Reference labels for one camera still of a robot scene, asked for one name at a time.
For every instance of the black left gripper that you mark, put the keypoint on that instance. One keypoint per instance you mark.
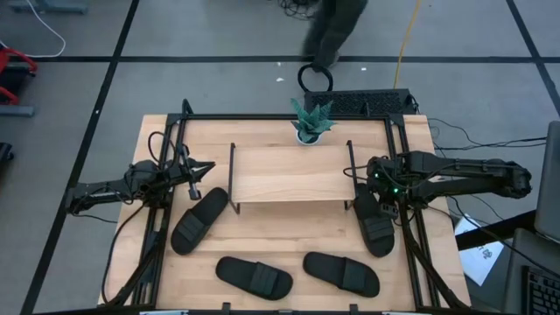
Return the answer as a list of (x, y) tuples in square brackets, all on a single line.
[(175, 174)]

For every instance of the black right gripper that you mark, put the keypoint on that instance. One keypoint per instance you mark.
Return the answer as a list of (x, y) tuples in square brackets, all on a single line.
[(400, 175)]

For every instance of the black rubber slide sandal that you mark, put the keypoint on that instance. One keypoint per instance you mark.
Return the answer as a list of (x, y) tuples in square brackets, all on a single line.
[(197, 223), (254, 277), (341, 273), (376, 232)]

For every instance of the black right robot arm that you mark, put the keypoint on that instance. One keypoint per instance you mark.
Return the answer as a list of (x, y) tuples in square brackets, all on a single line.
[(472, 175)]

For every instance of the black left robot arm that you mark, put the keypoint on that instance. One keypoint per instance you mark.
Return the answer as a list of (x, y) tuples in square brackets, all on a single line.
[(100, 192)]

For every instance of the wooden shelf with black legs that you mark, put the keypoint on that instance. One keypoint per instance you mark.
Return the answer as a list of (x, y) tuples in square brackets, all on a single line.
[(289, 175)]

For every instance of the white plant pot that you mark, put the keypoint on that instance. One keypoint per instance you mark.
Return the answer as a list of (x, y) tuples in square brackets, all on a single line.
[(306, 141)]

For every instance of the green artificial succulent plant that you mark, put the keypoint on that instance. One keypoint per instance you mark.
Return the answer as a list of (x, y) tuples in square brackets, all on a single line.
[(312, 122)]

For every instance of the black desk edge bar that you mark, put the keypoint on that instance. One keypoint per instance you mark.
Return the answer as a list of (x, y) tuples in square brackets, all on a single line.
[(494, 229)]

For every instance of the white paper sheet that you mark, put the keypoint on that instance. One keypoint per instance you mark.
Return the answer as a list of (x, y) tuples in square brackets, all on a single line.
[(479, 258)]

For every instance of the person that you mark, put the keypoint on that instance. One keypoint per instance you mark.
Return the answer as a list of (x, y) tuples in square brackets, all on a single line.
[(332, 26)]

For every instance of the grey monitor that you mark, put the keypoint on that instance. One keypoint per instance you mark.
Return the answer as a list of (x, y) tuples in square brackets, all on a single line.
[(551, 184)]

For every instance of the black chair base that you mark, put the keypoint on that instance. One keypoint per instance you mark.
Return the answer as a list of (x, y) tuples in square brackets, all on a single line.
[(4, 151)]

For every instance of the black keyboard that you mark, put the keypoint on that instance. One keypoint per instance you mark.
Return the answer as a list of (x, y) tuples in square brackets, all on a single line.
[(544, 293)]

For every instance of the grey metal base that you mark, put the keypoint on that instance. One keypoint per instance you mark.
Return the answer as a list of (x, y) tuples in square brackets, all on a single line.
[(52, 6)]

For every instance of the red and black cart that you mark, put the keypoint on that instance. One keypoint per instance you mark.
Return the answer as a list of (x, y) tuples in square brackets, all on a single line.
[(9, 57)]

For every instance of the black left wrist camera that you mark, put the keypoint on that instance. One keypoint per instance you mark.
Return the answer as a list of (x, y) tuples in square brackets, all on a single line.
[(194, 192)]

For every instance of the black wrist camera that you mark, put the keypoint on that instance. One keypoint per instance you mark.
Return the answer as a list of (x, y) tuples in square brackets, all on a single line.
[(389, 209), (194, 192)]

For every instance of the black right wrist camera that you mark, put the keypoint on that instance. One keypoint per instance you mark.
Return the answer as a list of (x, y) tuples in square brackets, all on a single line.
[(389, 209)]

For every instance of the black aluminium table frame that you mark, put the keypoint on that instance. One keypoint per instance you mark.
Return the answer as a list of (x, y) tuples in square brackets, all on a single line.
[(284, 116)]

